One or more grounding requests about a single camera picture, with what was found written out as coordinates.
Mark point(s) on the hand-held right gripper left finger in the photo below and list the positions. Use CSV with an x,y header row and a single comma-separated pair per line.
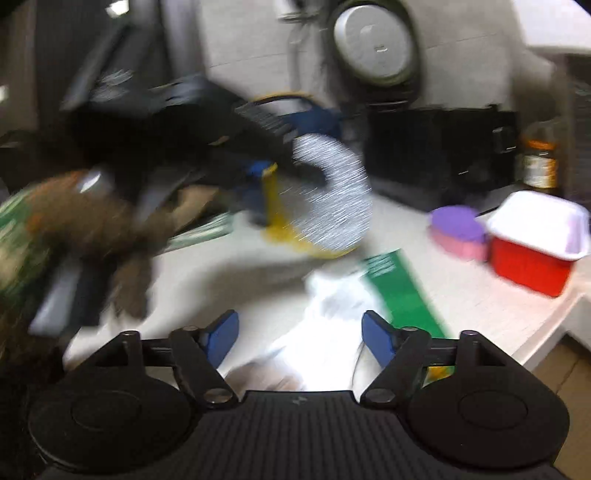
x,y
221,339

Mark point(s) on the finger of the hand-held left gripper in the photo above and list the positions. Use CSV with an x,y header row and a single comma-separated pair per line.
x,y
272,127
295,170

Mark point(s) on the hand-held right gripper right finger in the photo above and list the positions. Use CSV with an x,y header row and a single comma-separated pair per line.
x,y
376,337

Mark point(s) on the yellow rimmed mesh strainer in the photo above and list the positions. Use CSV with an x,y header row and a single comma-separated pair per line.
x,y
337,198

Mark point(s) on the green packet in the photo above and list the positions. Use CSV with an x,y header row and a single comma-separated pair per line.
x,y
406,295

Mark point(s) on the white plastic bag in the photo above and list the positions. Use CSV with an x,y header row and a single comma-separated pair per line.
x,y
323,323

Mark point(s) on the purple pink brush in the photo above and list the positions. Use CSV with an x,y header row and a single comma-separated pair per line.
x,y
457,230

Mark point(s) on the green striped dish cloth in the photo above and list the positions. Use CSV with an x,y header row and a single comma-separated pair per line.
x,y
203,230

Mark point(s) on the dark grey rice cooker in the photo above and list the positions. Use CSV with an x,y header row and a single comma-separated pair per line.
x,y
374,41

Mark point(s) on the black countertop appliance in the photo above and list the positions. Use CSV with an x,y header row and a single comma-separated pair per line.
x,y
438,152

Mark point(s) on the red plastic container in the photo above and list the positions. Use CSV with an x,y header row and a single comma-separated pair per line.
x,y
535,249

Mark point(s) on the brown sauce jar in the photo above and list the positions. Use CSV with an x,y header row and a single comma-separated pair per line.
x,y
540,161

